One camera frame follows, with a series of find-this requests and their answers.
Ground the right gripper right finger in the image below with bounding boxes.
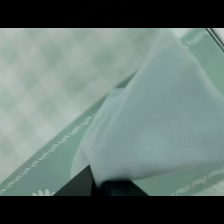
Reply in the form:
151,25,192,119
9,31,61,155
98,178,150,197

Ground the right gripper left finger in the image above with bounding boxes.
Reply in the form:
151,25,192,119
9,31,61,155
53,164,98,197

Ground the pale blue shirt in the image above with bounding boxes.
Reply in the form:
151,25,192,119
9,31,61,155
70,28,224,188

